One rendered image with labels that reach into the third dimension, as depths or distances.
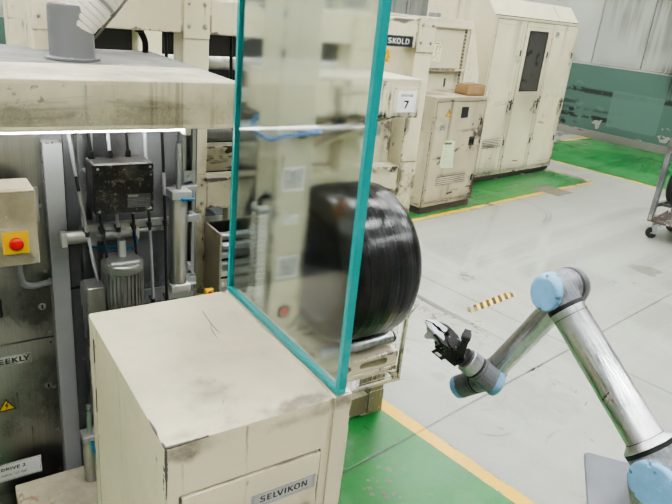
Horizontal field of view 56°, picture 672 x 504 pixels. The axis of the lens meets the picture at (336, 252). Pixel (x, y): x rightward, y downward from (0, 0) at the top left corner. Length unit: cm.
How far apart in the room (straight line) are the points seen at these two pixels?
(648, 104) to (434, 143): 748
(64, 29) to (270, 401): 115
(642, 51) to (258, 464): 1297
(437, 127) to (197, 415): 571
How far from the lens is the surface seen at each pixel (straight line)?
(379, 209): 207
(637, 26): 1391
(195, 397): 131
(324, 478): 145
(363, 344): 226
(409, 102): 247
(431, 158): 677
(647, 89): 1367
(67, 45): 193
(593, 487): 241
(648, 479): 205
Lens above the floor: 201
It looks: 21 degrees down
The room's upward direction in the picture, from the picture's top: 6 degrees clockwise
